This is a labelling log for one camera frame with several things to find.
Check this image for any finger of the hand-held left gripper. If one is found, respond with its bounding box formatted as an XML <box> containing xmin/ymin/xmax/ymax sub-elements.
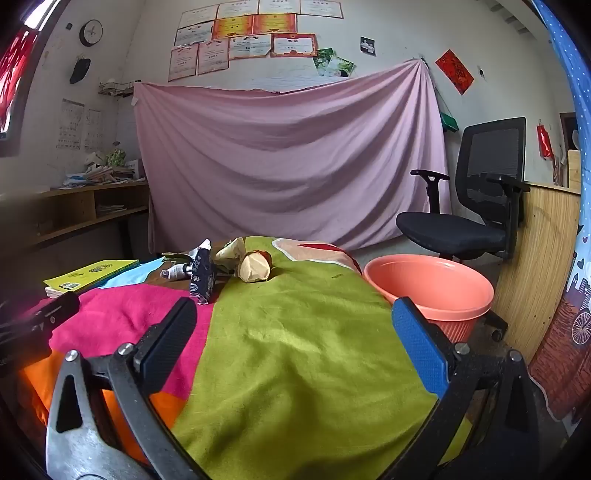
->
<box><xmin>22</xmin><ymin>291</ymin><xmax>82</xmax><ymax>335</ymax></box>

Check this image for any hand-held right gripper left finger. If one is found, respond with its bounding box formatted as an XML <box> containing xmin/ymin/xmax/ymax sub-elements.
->
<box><xmin>45</xmin><ymin>298</ymin><xmax>208</xmax><ymax>480</ymax></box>

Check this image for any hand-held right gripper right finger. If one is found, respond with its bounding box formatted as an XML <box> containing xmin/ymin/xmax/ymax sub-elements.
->
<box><xmin>379</xmin><ymin>296</ymin><xmax>541</xmax><ymax>480</ymax></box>

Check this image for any salmon plastic basin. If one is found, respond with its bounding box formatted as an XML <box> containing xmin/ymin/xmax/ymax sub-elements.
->
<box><xmin>364</xmin><ymin>255</ymin><xmax>495</xmax><ymax>344</ymax></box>

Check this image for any dark blue snack wrapper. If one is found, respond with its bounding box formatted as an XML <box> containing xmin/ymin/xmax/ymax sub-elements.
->
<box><xmin>188</xmin><ymin>239</ymin><xmax>218</xmax><ymax>306</ymax></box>

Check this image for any beige paper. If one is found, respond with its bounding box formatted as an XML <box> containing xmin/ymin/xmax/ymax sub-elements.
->
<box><xmin>213</xmin><ymin>237</ymin><xmax>245</xmax><ymax>275</ymax></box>

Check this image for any beige paper wrapper red edge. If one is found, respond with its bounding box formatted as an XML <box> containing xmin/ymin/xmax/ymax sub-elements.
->
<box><xmin>238</xmin><ymin>249</ymin><xmax>273</xmax><ymax>283</ymax></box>

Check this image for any yellow green book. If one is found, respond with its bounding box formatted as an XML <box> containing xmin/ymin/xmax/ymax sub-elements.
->
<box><xmin>43</xmin><ymin>259</ymin><xmax>140</xmax><ymax>298</ymax></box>

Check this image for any colourful patchwork blanket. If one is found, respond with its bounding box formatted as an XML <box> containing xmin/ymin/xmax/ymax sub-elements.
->
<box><xmin>18</xmin><ymin>236</ymin><xmax>472</xmax><ymax>480</ymax></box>

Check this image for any wooden shelf desk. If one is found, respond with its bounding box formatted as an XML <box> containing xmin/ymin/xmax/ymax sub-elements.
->
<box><xmin>0</xmin><ymin>180</ymin><xmax>151</xmax><ymax>259</ymax></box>

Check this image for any pile of papers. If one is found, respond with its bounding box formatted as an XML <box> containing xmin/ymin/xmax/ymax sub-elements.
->
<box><xmin>51</xmin><ymin>159</ymin><xmax>144</xmax><ymax>190</ymax></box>

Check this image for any light wooden cabinet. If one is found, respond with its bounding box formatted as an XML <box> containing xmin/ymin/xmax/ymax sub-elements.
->
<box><xmin>494</xmin><ymin>182</ymin><xmax>583</xmax><ymax>365</ymax></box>

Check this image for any black mesh office chair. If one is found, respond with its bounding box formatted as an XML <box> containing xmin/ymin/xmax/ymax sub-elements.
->
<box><xmin>396</xmin><ymin>117</ymin><xmax>532</xmax><ymax>343</ymax></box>

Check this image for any pink hanging sheet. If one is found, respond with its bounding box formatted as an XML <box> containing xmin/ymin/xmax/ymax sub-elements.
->
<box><xmin>133</xmin><ymin>59</ymin><xmax>453</xmax><ymax>254</ymax></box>

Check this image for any light plywood board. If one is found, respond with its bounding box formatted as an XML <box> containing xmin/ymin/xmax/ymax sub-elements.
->
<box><xmin>567</xmin><ymin>150</ymin><xmax>583</xmax><ymax>190</ymax></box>

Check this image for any red hanging bag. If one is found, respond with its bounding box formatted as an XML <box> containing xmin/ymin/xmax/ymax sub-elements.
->
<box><xmin>536</xmin><ymin>119</ymin><xmax>555</xmax><ymax>160</ymax></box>

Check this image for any black hanging pouch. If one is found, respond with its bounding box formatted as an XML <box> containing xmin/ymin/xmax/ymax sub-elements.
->
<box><xmin>69</xmin><ymin>55</ymin><xmax>92</xmax><ymax>85</ymax></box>

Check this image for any dark wooden cabinet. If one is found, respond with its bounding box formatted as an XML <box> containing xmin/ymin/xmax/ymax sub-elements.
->
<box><xmin>558</xmin><ymin>112</ymin><xmax>580</xmax><ymax>185</ymax></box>

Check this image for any blue dotted printed curtain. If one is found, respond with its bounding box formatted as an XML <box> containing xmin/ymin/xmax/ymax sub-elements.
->
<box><xmin>526</xmin><ymin>0</ymin><xmax>591</xmax><ymax>421</ymax></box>

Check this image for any wall calendar sheet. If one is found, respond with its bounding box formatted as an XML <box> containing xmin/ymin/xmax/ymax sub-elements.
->
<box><xmin>84</xmin><ymin>108</ymin><xmax>103</xmax><ymax>148</ymax></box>
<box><xmin>56</xmin><ymin>98</ymin><xmax>86</xmax><ymax>151</ymax></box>

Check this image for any wire wall rack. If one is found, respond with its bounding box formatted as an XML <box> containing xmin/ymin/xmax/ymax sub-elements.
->
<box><xmin>98</xmin><ymin>79</ymin><xmax>139</xmax><ymax>99</ymax></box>

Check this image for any red paper wall poster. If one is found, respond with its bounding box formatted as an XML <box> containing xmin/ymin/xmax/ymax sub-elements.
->
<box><xmin>435</xmin><ymin>49</ymin><xmax>475</xmax><ymax>95</ymax></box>

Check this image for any round wall clock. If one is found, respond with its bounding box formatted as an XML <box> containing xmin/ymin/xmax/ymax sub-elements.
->
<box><xmin>79</xmin><ymin>19</ymin><xmax>103</xmax><ymax>48</ymax></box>

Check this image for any group of wall certificates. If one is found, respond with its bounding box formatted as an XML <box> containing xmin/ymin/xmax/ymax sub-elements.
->
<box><xmin>167</xmin><ymin>0</ymin><xmax>345</xmax><ymax>83</ymax></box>

